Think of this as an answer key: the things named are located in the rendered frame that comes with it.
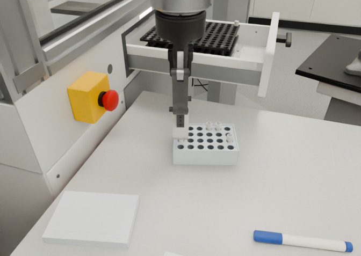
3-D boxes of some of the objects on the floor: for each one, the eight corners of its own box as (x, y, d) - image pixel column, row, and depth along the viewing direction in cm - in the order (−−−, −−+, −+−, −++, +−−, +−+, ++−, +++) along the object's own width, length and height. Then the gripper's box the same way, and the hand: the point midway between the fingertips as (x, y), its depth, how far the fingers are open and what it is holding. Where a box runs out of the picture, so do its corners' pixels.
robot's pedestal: (357, 222, 134) (447, 72, 88) (339, 275, 115) (443, 118, 69) (293, 190, 148) (342, 48, 103) (267, 233, 129) (314, 80, 84)
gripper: (209, 23, 37) (201, 160, 51) (203, -5, 48) (198, 114, 62) (150, 23, 37) (158, 160, 51) (158, -5, 48) (163, 114, 62)
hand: (180, 121), depth 55 cm, fingers closed, pressing on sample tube
